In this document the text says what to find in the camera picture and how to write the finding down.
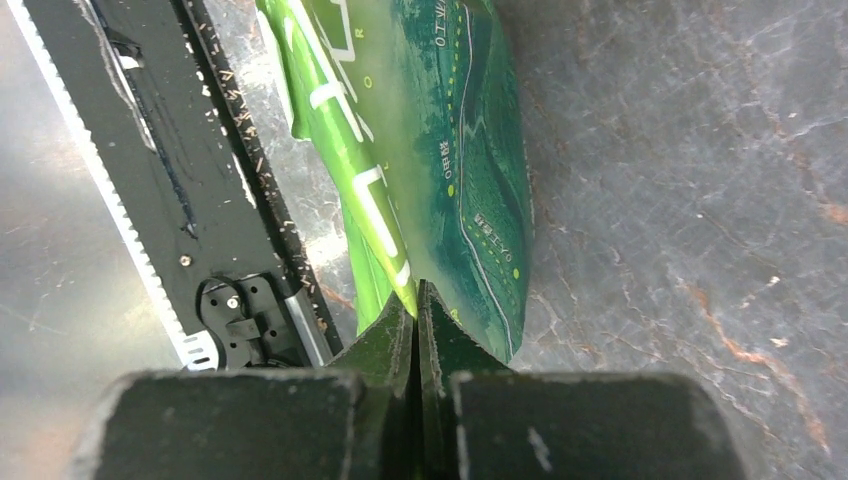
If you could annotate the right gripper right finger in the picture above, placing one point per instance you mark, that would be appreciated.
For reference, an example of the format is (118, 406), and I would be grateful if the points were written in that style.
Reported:
(483, 420)

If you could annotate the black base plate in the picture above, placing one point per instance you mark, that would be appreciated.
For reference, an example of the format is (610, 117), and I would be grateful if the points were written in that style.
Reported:
(152, 82)

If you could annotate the slotted cable duct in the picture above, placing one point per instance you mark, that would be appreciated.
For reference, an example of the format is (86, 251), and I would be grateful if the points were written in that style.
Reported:
(196, 352)

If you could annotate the green litter bag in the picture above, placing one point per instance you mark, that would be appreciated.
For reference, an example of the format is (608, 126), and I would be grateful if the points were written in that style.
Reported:
(412, 107)

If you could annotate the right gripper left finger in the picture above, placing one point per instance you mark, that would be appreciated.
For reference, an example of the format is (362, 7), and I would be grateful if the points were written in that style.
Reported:
(348, 420)

